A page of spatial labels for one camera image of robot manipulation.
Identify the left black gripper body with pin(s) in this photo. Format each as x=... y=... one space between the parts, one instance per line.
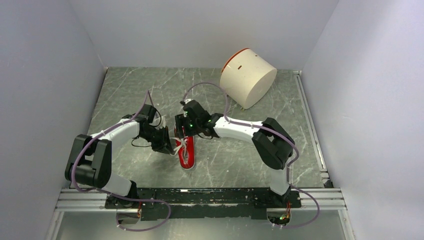
x=155 y=135

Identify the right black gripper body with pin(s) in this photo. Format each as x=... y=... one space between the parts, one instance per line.
x=192 y=127

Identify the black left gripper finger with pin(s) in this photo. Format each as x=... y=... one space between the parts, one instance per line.
x=161 y=147
x=166 y=138

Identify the red canvas sneaker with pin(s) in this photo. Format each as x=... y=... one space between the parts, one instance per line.
x=190 y=161

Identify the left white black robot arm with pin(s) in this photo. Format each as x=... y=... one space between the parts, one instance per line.
x=90 y=158

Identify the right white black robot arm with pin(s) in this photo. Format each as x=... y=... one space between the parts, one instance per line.
x=272 y=143

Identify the white cylindrical container orange rim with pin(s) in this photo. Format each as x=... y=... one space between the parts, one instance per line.
x=246 y=77

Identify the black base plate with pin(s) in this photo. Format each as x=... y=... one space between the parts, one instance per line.
x=199 y=203

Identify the aluminium frame rail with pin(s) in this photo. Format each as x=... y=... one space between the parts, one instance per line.
x=319 y=200

